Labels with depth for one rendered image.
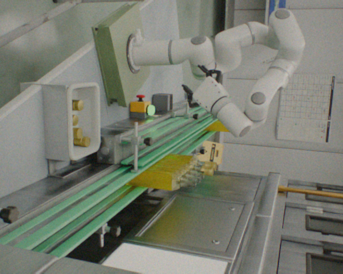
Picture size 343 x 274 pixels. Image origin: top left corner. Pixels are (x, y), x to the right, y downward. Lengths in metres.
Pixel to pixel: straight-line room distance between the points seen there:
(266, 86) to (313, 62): 5.84
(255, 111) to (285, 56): 0.25
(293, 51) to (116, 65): 0.61
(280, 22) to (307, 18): 5.70
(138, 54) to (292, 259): 0.90
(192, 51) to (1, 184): 0.79
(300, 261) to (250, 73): 6.07
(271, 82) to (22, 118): 0.77
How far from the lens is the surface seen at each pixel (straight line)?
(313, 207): 1.69
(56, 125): 1.17
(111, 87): 1.48
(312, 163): 7.35
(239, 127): 1.27
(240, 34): 1.50
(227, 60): 1.52
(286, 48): 1.39
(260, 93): 1.28
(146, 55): 1.51
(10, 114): 1.08
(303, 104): 7.15
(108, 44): 1.41
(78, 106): 1.22
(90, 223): 1.12
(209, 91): 1.35
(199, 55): 1.45
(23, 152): 1.13
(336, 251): 1.35
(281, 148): 7.30
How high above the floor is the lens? 1.45
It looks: 18 degrees down
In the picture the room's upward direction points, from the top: 95 degrees clockwise
